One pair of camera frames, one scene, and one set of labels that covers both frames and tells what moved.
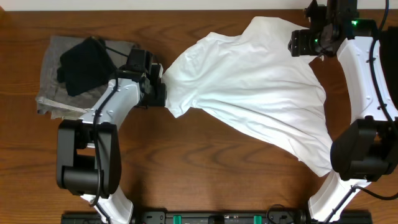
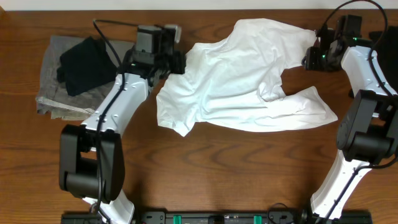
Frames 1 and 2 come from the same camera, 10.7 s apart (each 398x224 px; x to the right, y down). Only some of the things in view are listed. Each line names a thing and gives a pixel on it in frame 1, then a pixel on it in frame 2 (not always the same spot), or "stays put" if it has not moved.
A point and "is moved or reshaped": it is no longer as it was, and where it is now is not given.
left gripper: (161, 99) -> (181, 60)
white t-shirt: (252, 81) is moved or reshaped
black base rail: (190, 216) stays put
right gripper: (300, 43) -> (311, 59)
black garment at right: (388, 51) stays put
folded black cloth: (86, 65) stays put
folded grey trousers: (53, 98) stays put
